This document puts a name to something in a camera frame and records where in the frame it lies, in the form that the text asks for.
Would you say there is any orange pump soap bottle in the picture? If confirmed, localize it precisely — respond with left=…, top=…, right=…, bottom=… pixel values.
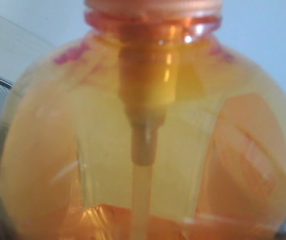
left=0, top=0, right=286, bottom=240

